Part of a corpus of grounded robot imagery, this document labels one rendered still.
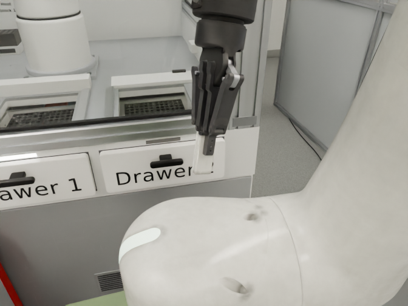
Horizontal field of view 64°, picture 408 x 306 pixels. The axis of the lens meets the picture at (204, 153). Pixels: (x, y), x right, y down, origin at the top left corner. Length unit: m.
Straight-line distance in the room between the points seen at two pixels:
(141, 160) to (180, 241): 0.49
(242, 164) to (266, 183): 1.31
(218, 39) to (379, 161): 0.31
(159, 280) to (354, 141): 0.18
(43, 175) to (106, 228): 0.23
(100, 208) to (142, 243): 0.58
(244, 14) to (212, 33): 0.05
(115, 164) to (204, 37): 0.40
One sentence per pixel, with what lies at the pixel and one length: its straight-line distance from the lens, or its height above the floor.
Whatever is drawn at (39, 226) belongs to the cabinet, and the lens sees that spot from 0.93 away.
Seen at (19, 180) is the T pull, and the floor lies 0.91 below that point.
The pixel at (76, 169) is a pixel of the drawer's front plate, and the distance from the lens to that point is 0.78.
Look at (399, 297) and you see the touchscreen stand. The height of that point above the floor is 0.37.
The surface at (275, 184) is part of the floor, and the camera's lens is 2.17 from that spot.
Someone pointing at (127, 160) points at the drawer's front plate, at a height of 0.91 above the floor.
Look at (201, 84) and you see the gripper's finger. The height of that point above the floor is 1.14.
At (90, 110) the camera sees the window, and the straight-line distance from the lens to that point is 0.75.
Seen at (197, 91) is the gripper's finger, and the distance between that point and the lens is 0.55.
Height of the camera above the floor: 1.33
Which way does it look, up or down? 33 degrees down
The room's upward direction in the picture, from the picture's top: straight up
